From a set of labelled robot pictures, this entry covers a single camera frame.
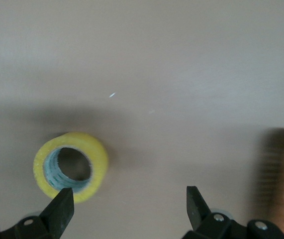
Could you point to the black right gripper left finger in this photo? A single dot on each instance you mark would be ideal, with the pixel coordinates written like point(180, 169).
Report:
point(59, 211)

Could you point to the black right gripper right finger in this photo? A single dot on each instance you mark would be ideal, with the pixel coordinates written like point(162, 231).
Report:
point(196, 211)

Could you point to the yellow tape roll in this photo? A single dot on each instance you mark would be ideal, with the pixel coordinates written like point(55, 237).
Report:
point(97, 154)

